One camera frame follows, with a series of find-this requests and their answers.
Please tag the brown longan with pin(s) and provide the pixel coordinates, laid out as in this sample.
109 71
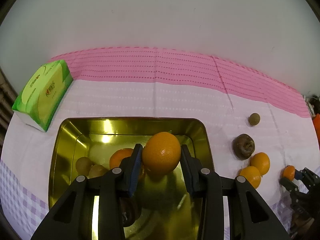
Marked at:
83 165
98 171
254 119

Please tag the green tissue pack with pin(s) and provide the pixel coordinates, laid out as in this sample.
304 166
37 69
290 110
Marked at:
42 96

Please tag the pink checkered tablecloth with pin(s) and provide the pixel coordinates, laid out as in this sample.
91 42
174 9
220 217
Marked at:
160 85

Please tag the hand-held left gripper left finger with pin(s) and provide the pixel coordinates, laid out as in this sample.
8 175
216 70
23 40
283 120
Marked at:
133 175

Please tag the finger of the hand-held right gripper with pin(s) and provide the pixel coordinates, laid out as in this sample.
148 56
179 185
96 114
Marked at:
287 183
306 173

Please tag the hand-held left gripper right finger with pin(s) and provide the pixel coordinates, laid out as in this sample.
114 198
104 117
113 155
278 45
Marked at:
190 175

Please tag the orange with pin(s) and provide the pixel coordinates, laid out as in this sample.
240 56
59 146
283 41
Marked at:
261 163
162 153
288 173
250 177
120 158

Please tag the dark purple mangosteen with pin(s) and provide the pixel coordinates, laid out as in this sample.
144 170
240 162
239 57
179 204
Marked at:
243 146
128 212

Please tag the gold tin box red sides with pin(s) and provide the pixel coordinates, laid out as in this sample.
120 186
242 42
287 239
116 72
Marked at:
115 135

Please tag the orange plastic bag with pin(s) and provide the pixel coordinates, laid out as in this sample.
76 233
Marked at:
317 121

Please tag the beige folded table frame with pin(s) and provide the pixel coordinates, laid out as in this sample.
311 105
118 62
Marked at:
5 97

